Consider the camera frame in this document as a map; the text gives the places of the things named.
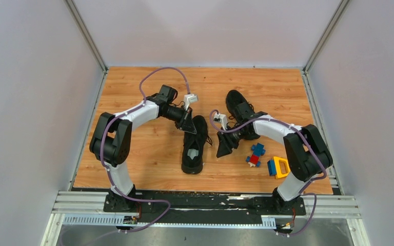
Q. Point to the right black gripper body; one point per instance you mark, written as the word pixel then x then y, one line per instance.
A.
pixel 232 138

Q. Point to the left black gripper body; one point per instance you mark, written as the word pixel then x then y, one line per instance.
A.
pixel 186 114

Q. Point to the black shoe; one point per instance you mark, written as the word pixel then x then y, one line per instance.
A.
pixel 241 111
pixel 192 155

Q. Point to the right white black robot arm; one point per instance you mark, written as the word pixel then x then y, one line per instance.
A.
pixel 307 153

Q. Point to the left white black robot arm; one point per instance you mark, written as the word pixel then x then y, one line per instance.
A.
pixel 111 140

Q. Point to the blue red toy block car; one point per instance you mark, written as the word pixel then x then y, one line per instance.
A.
pixel 258 150

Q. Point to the yellow blue toy block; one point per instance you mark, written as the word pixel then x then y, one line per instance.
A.
pixel 278 167

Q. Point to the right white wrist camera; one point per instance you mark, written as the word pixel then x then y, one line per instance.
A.
pixel 221 119

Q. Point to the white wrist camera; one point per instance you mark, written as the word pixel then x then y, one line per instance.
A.
pixel 189 99
pixel 221 119

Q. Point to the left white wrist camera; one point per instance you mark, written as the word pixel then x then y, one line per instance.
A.
pixel 189 99

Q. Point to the aluminium frame rail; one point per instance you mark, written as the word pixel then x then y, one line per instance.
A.
pixel 328 206

